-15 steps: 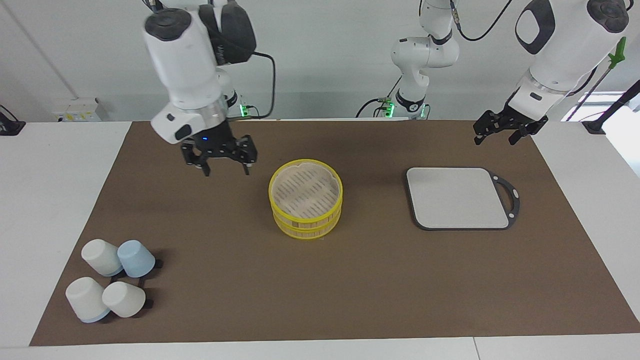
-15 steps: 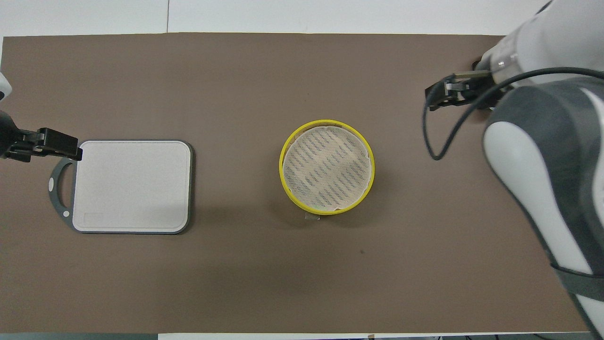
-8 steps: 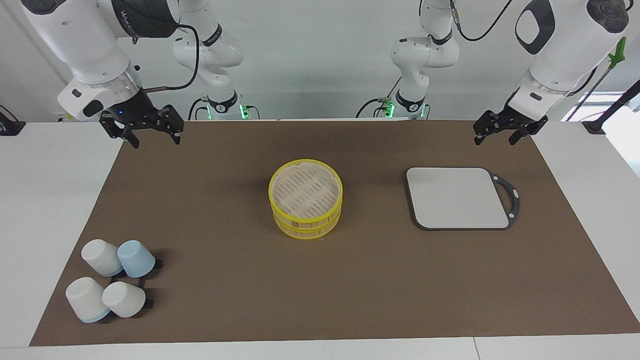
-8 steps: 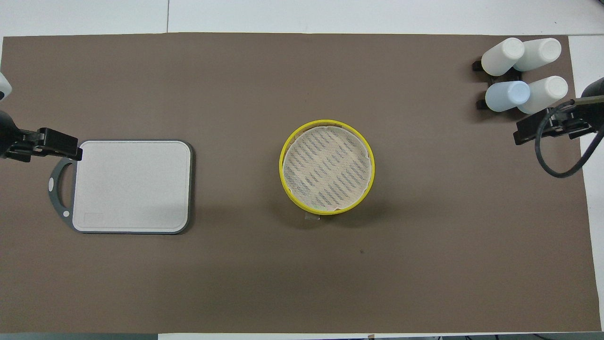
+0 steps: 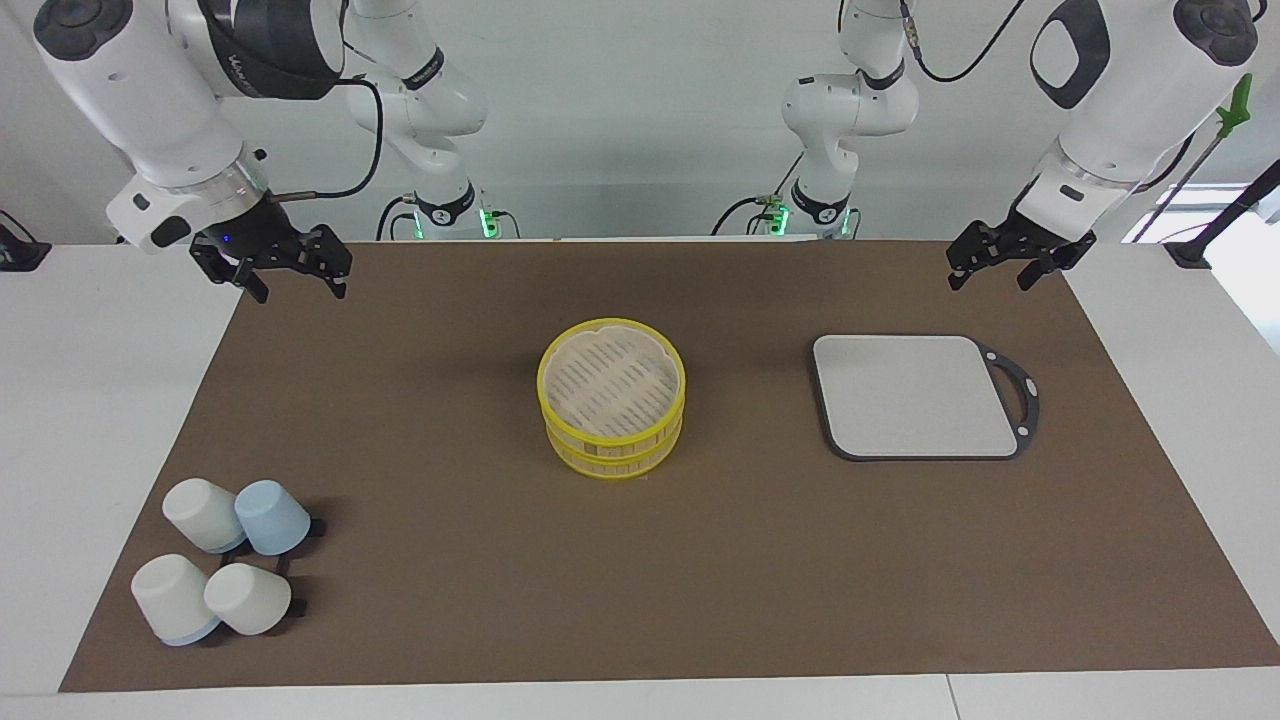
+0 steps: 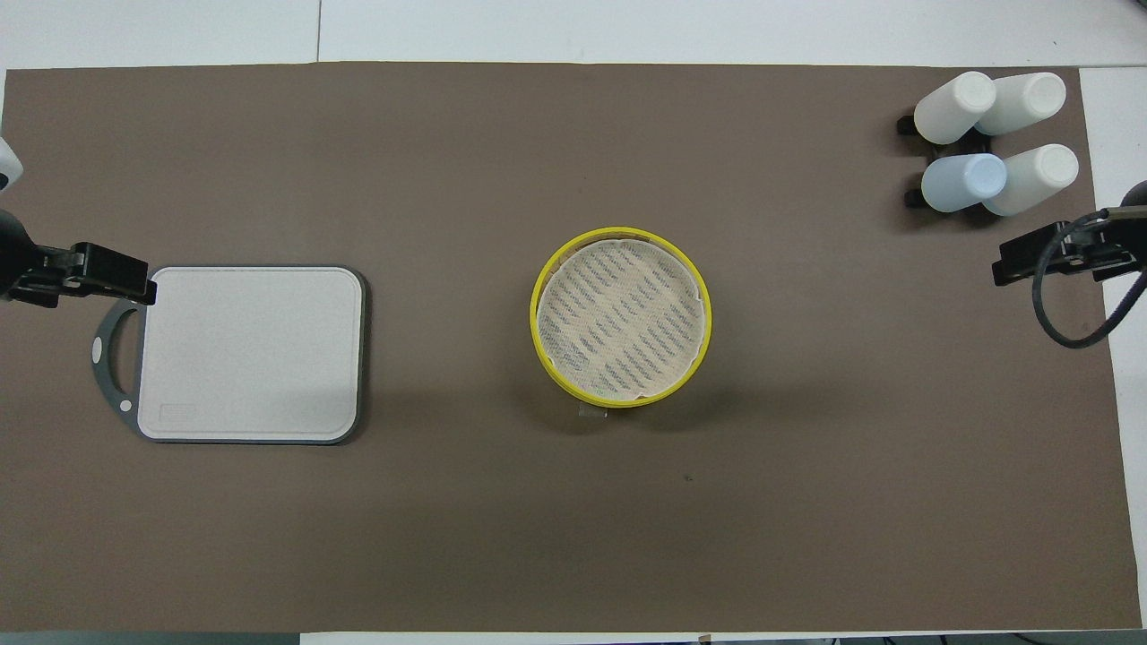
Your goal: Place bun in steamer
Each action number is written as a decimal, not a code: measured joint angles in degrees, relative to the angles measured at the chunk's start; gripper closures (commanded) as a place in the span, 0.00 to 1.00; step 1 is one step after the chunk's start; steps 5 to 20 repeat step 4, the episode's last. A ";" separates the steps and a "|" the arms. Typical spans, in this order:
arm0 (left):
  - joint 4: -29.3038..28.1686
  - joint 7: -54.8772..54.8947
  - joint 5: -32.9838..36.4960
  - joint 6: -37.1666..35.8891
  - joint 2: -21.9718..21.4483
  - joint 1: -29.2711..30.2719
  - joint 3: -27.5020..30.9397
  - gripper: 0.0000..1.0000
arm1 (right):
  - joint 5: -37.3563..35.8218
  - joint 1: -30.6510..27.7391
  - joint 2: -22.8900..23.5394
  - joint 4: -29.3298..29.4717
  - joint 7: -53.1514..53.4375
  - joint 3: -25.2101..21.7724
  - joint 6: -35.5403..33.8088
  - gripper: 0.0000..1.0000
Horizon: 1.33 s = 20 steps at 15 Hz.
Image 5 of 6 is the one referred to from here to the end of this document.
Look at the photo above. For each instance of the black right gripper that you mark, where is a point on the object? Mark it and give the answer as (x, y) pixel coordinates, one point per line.
(275, 248)

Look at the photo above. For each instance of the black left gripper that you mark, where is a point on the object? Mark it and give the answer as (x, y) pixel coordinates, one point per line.
(1015, 245)

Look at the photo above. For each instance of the yellow bamboo steamer lid tier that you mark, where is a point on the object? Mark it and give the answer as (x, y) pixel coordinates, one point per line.
(610, 385)

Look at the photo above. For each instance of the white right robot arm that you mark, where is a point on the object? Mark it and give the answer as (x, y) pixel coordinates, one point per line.
(150, 100)

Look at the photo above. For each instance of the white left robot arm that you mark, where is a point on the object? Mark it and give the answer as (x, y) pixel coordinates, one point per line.
(1120, 110)

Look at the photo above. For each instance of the grey cutting board black rim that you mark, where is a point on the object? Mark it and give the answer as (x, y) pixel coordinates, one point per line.
(900, 400)

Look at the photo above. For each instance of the thin metal stand rod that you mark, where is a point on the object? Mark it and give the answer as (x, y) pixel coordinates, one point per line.
(1190, 175)

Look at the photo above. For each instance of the light blue cup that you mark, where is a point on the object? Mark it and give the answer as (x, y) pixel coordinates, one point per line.
(270, 518)

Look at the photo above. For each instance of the black cup rack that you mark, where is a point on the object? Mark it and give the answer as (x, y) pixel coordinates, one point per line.
(318, 527)

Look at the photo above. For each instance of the green clamp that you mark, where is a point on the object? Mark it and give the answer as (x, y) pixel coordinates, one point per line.
(1238, 100)

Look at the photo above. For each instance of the brown table mat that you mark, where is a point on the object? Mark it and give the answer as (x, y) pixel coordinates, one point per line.
(450, 560)

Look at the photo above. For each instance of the white cup with blue rim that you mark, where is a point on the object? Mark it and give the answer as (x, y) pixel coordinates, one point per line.
(170, 598)

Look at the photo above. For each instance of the black table clamp mount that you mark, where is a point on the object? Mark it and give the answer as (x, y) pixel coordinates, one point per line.
(20, 252)

